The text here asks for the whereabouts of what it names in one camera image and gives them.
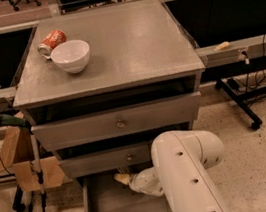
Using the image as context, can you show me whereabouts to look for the brown cardboard box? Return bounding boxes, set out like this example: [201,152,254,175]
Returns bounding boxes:
[0,105,68,197]

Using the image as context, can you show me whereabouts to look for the small foam scrap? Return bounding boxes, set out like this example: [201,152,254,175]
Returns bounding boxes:
[214,41,230,52]

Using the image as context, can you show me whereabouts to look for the grey middle drawer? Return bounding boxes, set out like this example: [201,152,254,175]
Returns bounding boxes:
[59,141,152,179]

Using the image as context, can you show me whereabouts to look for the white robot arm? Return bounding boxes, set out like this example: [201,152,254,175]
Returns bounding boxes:
[113,130,232,212]

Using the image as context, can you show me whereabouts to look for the black table leg with caster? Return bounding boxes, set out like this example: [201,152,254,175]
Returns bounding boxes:
[215,79,263,130]

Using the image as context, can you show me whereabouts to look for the tripod stand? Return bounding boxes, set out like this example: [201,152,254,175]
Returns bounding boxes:
[30,133,47,212]

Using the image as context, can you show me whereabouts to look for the green handled tool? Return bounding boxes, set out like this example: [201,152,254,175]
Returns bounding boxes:
[0,113,29,128]

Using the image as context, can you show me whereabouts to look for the orange soda can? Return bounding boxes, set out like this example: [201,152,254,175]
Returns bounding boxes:
[37,29,67,58]

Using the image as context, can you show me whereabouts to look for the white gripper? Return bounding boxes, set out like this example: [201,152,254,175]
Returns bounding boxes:
[113,168,164,197]

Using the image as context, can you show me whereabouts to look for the grey drawer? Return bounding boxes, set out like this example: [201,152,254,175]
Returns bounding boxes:
[59,141,152,179]
[77,170,171,212]
[31,92,200,151]

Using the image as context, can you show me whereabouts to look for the grey drawer cabinet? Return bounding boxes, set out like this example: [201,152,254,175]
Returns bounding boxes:
[0,0,222,197]

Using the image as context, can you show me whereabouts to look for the grey bottom drawer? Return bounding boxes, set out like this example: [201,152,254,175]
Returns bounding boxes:
[77,170,171,212]

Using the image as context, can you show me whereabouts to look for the grey top drawer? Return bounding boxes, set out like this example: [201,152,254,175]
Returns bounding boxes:
[31,92,200,151]

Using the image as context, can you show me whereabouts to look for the white ceramic bowl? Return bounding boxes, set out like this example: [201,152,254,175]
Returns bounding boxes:
[50,39,91,74]

